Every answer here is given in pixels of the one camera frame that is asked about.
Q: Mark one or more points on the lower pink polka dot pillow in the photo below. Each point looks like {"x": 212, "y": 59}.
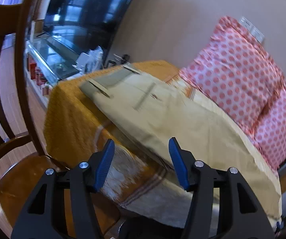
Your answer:
{"x": 270, "y": 131}

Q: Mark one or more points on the pink polka dot pillow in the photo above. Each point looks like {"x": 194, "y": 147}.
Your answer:
{"x": 235, "y": 72}
{"x": 270, "y": 131}

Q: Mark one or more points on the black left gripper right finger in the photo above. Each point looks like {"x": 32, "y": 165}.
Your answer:
{"x": 240, "y": 212}

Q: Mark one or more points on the upper pink polka dot pillow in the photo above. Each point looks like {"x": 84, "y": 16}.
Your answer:
{"x": 235, "y": 72}

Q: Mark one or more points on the yellow floral bedsheet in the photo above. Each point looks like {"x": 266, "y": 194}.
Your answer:
{"x": 75, "y": 128}

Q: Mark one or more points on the black flat screen television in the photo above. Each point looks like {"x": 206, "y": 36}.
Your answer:
{"x": 84, "y": 25}

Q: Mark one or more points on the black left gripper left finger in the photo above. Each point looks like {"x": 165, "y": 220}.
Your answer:
{"x": 64, "y": 197}

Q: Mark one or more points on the glass top tv cabinet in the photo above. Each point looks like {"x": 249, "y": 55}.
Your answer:
{"x": 48, "y": 62}

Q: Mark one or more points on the beige khaki pants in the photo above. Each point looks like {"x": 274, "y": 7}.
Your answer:
{"x": 149, "y": 112}

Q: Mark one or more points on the dark wooden chair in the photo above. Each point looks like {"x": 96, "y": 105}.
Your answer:
{"x": 23, "y": 159}

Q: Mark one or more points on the white wall switch plate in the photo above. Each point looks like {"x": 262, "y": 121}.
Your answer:
{"x": 255, "y": 32}

